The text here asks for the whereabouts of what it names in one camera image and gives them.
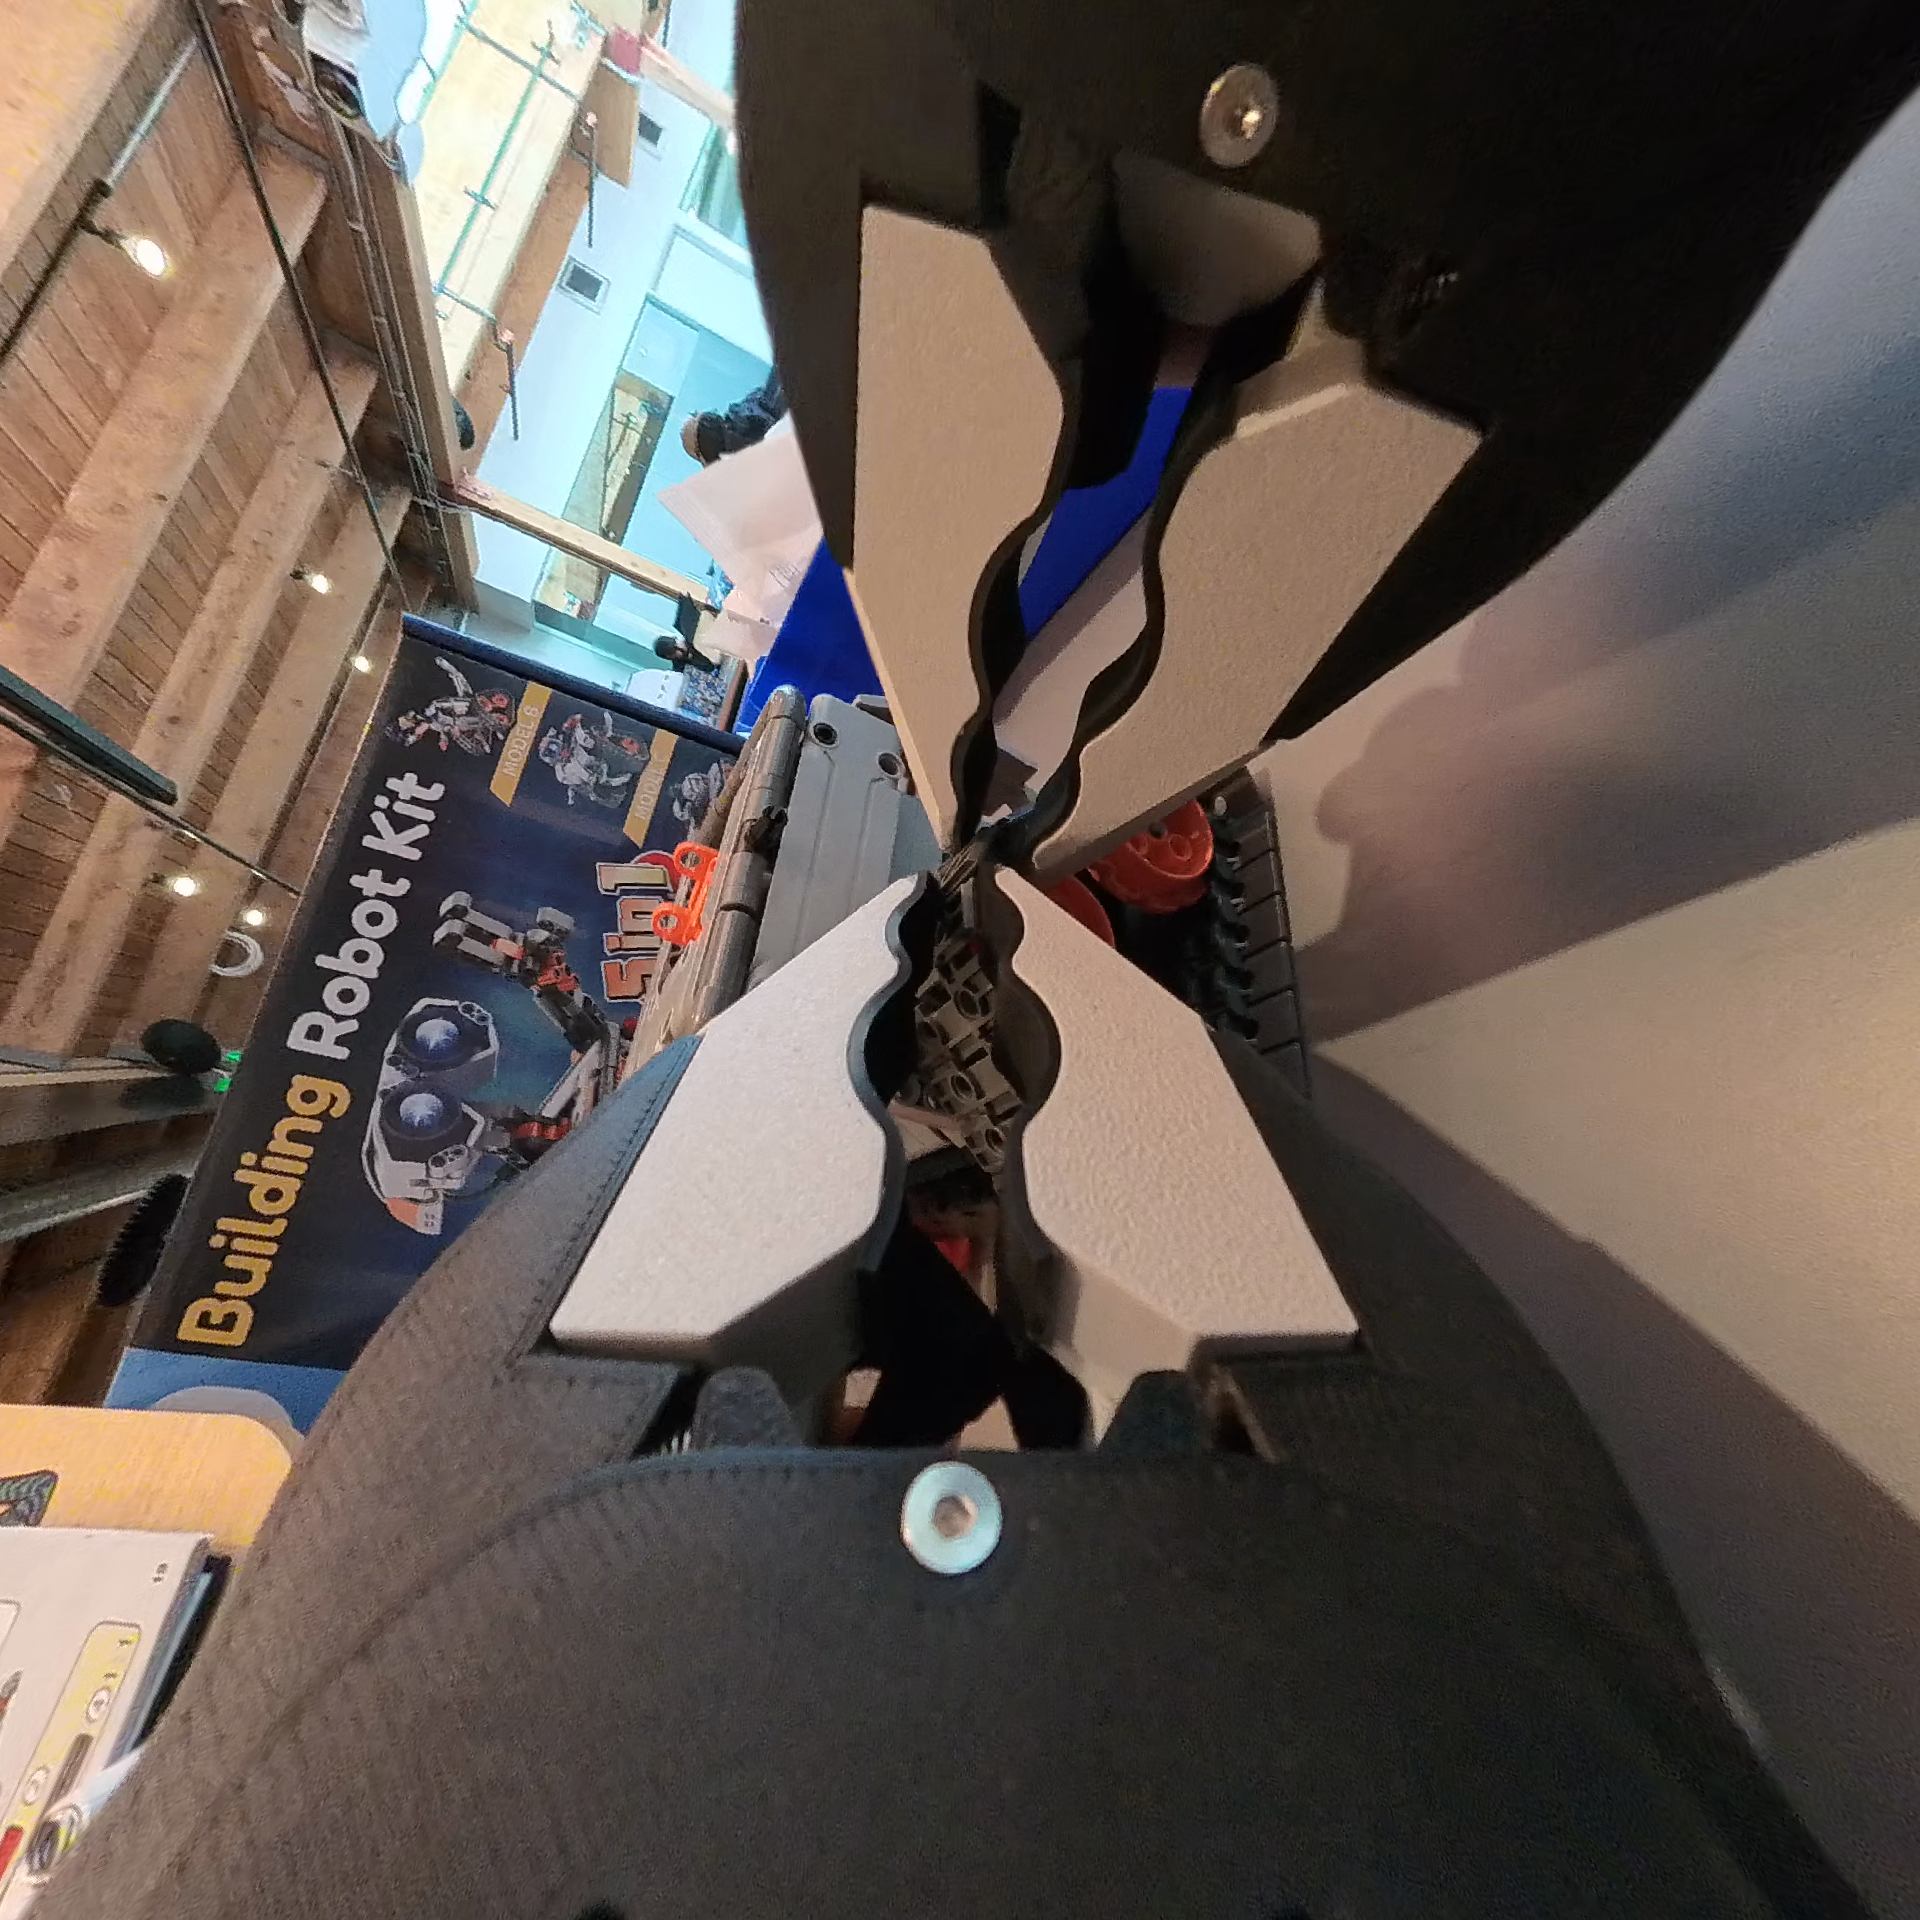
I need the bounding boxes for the dark metal bar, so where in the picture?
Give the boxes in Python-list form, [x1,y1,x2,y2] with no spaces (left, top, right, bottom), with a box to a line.
[0,664,183,809]

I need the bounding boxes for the white ceiling device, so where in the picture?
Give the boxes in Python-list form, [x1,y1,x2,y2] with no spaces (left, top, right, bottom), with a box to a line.
[300,0,441,135]

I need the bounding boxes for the blue plastic bin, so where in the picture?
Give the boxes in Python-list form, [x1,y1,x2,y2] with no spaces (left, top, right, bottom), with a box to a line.
[757,382,1203,709]

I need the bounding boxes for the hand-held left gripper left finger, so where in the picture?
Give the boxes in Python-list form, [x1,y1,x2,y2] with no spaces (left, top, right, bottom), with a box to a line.
[550,875,920,1390]

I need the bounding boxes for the black bristly object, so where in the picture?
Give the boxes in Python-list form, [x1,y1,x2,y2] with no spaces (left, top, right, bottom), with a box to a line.
[95,1174,192,1310]

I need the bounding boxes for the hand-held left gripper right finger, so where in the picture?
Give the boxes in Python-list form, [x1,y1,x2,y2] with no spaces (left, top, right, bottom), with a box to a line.
[990,870,1364,1435]

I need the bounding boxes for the clear plastic bags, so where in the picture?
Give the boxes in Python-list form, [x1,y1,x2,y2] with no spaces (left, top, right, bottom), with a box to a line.
[657,412,830,629]

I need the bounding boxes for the instruction booklet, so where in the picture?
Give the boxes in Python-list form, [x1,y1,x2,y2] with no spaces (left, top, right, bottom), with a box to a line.
[0,1522,217,1884]

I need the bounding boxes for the grey metal pipe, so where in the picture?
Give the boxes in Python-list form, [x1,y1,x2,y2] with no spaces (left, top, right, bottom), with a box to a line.
[0,1162,198,1249]

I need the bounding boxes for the grey orange toy block vehicle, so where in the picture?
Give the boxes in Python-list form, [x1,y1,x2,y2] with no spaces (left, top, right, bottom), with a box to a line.
[661,683,1220,1278]

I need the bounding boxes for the blue printed toy box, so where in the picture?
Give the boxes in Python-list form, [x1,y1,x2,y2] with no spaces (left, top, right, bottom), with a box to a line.
[132,613,753,1370]

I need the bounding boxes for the grey toy track chain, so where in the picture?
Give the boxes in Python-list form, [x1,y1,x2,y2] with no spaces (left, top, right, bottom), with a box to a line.
[904,773,1321,1177]

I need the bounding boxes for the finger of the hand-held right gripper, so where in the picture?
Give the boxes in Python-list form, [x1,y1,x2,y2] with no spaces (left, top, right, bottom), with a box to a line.
[1025,292,1489,889]
[853,202,1081,843]

